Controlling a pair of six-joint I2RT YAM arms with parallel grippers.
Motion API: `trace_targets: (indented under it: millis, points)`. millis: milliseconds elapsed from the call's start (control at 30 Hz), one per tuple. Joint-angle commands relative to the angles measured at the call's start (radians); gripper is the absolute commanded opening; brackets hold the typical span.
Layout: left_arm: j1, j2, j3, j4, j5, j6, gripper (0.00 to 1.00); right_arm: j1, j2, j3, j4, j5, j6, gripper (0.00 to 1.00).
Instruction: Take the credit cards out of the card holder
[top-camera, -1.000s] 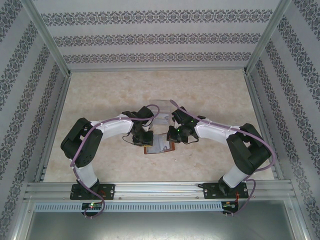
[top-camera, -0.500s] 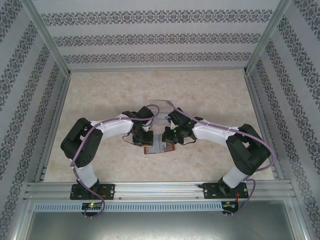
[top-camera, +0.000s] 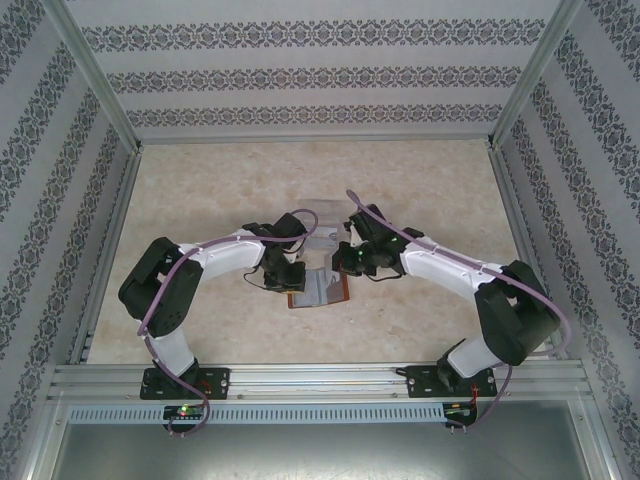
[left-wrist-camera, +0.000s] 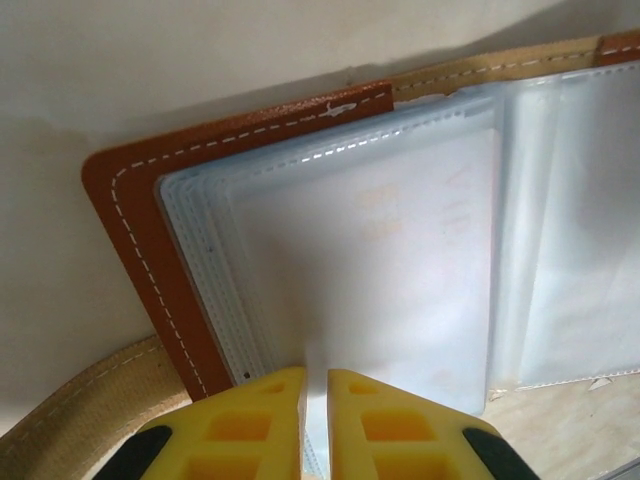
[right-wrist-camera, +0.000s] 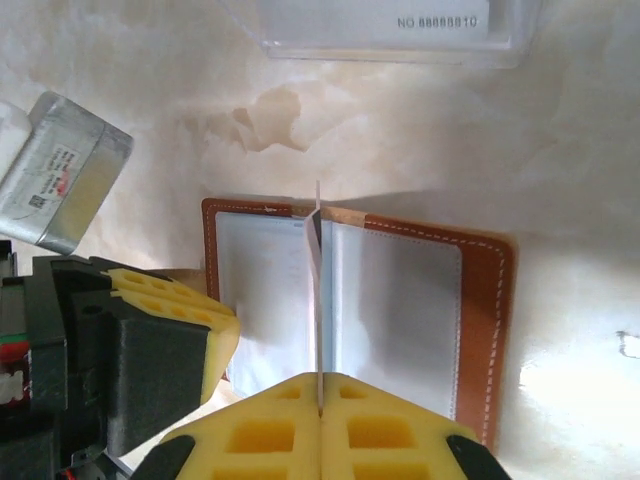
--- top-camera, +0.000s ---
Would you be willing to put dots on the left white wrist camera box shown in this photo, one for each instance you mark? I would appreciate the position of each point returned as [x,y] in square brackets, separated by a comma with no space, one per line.
[300,247]

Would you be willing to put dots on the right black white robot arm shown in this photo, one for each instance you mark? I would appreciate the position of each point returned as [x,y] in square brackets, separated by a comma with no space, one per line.
[440,270]

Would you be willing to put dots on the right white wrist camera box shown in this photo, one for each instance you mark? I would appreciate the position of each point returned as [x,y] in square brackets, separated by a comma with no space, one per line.
[353,235]

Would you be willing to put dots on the aluminium frame post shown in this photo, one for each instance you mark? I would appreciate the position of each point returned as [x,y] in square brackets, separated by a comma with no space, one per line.
[535,75]
[95,80]

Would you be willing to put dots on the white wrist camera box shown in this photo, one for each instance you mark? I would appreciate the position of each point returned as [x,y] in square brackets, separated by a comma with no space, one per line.
[300,247]
[353,235]

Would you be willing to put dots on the aluminium table side rail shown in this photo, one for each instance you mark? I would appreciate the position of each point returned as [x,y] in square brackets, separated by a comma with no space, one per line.
[115,225]
[520,235]

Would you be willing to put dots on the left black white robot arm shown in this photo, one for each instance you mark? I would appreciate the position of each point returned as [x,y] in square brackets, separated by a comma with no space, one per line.
[225,260]

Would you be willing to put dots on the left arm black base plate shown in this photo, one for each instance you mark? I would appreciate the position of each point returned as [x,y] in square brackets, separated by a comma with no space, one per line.
[217,382]

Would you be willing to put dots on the brown leather card holder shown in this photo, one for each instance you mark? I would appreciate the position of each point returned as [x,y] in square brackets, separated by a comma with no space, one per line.
[340,293]

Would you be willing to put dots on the grey sheet metal panel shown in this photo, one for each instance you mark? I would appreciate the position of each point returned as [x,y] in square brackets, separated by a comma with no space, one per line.
[320,452]

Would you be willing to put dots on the clear acrylic card organizer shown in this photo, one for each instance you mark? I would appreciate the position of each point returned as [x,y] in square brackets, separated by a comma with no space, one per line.
[320,212]

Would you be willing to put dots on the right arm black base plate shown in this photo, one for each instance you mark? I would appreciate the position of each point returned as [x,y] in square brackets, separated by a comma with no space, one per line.
[422,382]

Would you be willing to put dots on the aluminium mounting rail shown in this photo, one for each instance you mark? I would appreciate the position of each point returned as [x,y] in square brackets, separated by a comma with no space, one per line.
[320,382]

